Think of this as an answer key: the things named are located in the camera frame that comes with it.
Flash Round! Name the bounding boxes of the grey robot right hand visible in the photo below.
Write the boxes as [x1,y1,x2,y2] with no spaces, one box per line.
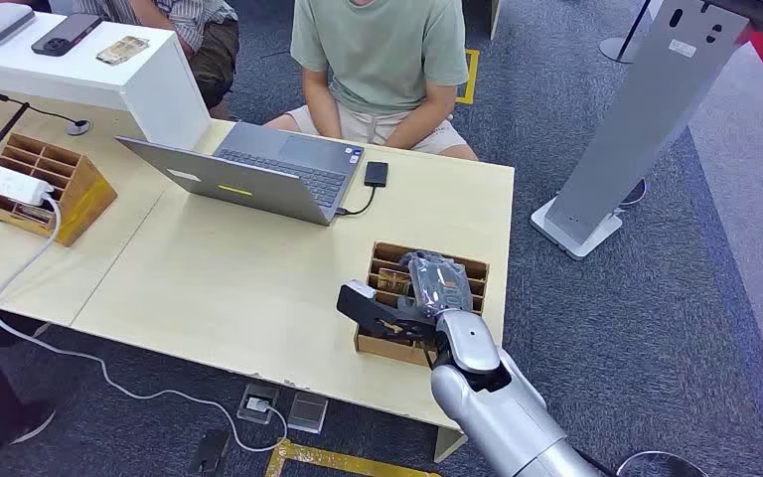
[396,250,476,319]

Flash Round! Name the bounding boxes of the wooden slotted card box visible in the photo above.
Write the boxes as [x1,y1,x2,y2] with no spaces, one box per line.
[354,240,491,368]

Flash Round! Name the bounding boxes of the black external drive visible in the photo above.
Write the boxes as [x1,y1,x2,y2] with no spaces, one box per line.
[363,161,390,189]

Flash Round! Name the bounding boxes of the clear floor socket lid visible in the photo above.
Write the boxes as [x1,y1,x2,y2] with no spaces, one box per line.
[287,392,330,435]

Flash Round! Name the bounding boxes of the round dark floor base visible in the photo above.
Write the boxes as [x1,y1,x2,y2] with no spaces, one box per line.
[618,178,648,209]

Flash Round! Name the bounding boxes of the grey laptop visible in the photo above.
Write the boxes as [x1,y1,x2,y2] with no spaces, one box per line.
[115,120,367,228]

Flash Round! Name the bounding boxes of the floor socket box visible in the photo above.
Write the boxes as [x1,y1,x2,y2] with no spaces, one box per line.
[236,384,281,426]

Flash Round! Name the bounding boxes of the silver kiosk stand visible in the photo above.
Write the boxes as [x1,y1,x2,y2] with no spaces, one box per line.
[530,0,751,261]

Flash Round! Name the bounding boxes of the black floor object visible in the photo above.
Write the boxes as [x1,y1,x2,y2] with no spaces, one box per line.
[188,428,231,477]

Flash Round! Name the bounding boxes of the black stanchion with round base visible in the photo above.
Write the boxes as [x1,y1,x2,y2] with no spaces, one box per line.
[598,0,654,66]

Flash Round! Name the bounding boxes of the white desk riser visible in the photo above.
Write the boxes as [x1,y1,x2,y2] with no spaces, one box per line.
[0,6,213,151]

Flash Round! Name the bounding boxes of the wooden compartment organizer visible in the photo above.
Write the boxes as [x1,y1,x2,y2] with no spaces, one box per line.
[0,132,119,248]

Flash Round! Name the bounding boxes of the cards in wooden organizer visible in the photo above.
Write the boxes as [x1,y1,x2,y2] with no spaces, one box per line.
[9,204,54,226]

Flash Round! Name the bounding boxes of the black smartphone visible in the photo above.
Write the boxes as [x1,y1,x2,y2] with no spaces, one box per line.
[30,12,103,58]

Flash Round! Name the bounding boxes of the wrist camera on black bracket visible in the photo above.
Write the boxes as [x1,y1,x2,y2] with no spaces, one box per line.
[336,279,443,344]

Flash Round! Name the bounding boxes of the black drive cable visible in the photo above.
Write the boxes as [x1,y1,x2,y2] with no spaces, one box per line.
[336,186,379,218]

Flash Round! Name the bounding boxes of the grey cable loop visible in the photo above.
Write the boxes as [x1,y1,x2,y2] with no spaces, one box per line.
[616,450,712,477]

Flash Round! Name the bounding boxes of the white power cable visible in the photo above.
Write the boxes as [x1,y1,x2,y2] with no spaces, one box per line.
[0,194,289,454]

